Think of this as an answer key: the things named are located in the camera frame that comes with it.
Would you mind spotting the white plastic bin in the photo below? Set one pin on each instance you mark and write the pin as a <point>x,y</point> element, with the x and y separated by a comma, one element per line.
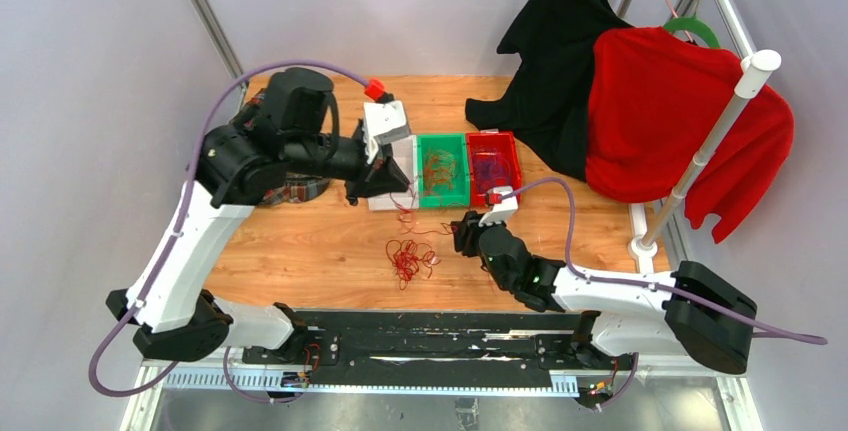
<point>405,153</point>

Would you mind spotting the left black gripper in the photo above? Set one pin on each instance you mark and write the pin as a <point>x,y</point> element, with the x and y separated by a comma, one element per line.
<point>372,182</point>

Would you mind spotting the metal rack top bar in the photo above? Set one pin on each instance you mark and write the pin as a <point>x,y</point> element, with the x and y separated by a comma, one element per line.
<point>735,26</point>

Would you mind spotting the black t-shirt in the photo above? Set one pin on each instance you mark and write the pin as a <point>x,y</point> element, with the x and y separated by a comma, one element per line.
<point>545,105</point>

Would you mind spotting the red plastic bin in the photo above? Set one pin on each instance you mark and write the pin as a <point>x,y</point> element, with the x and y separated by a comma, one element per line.
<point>493,162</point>

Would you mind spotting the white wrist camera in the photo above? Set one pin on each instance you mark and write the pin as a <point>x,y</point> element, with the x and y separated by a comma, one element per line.
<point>383,124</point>
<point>503,204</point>

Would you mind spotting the plaid flannel shirt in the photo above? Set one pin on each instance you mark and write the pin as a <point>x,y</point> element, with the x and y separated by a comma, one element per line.
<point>297,188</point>

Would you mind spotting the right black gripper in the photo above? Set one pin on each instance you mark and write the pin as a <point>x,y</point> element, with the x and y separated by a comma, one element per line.
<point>467,231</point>

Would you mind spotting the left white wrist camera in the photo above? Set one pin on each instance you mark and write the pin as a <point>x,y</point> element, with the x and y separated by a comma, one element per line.
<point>383,124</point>

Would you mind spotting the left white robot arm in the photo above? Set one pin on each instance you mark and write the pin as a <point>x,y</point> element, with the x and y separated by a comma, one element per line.
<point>291,127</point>

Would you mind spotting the green plastic bin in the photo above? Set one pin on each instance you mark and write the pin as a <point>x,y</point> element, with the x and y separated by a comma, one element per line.
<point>444,171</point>

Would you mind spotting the green hanger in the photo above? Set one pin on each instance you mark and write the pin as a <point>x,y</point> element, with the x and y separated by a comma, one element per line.
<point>694,26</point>

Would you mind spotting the white clothes rack pole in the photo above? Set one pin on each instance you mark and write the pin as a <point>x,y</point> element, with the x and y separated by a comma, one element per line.
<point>757,68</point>

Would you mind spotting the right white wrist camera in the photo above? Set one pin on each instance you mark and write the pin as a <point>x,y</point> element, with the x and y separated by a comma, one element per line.
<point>503,204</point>

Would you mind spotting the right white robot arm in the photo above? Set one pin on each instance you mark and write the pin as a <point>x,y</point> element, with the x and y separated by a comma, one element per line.
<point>687,312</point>

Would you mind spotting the slotted aluminium rail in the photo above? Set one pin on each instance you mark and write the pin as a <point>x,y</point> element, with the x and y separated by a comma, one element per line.
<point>426,377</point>

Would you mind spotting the red t-shirt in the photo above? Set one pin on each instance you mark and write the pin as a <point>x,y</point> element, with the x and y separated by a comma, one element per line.
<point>653,101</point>

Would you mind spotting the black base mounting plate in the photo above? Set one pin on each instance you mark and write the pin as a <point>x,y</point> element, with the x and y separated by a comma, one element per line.
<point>546,340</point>

